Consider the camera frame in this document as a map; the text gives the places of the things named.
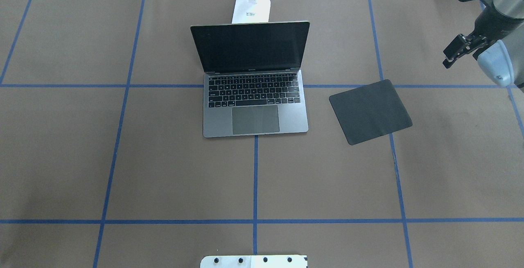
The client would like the black mouse pad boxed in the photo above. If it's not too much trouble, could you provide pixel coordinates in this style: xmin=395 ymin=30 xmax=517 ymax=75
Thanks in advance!
xmin=329 ymin=79 xmax=413 ymax=145

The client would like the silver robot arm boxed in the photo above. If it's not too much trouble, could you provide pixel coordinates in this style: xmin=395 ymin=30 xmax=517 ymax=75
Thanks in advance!
xmin=443 ymin=0 xmax=524 ymax=90

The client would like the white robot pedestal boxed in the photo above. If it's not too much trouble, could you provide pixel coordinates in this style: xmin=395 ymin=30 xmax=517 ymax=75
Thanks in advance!
xmin=200 ymin=254 xmax=308 ymax=268

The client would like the white desk lamp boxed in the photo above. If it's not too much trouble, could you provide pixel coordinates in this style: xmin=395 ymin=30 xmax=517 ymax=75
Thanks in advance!
xmin=231 ymin=0 xmax=271 ymax=24

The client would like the grey laptop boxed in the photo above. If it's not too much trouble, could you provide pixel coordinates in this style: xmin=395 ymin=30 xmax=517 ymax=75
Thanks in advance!
xmin=190 ymin=21 xmax=309 ymax=138

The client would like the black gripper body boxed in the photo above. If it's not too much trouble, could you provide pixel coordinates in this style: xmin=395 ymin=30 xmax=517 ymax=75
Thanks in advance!
xmin=454 ymin=33 xmax=492 ymax=56

